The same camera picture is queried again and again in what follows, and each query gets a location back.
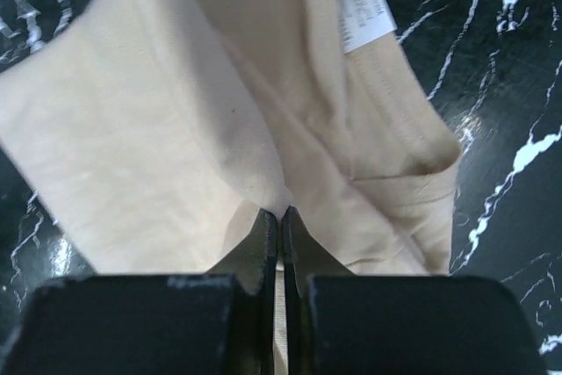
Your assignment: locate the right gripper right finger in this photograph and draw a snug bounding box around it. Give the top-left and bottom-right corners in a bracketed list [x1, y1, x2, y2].
[280, 208, 547, 374]

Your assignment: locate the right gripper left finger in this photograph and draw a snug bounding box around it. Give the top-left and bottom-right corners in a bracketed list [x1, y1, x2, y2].
[1, 211, 277, 374]

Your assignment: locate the beige t shirt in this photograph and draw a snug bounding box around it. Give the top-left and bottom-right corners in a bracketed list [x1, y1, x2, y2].
[0, 0, 462, 375]

